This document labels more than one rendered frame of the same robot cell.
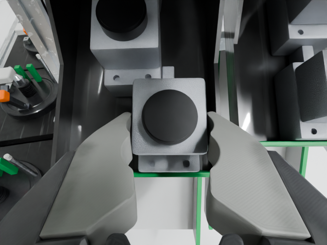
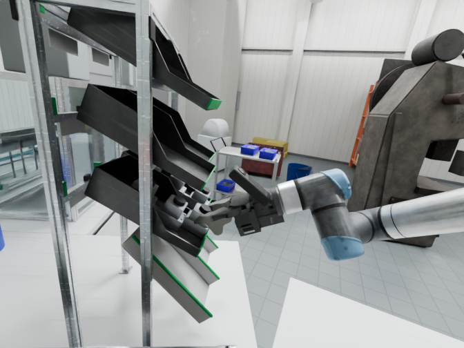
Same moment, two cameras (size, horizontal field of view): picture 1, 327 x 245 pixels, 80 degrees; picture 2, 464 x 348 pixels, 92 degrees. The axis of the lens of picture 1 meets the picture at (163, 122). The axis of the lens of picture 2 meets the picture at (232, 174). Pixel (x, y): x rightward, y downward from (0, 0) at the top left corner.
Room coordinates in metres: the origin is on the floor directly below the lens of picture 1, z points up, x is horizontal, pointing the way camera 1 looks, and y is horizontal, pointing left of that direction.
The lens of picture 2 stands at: (-0.01, 0.50, 1.52)
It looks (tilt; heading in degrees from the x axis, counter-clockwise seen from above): 17 degrees down; 272
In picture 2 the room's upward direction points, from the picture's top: 6 degrees clockwise
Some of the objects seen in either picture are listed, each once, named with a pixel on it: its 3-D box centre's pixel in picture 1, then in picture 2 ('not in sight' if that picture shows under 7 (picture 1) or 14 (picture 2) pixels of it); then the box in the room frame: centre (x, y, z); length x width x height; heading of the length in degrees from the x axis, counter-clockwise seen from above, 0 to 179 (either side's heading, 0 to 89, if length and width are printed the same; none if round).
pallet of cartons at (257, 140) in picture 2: not in sight; (267, 147); (-0.86, -7.14, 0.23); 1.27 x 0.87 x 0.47; 160
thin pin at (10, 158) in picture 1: (22, 166); not in sight; (0.14, 0.25, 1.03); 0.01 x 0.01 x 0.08
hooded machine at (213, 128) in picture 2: not in sight; (213, 144); (0.67, -4.58, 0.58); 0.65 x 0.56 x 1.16; 161
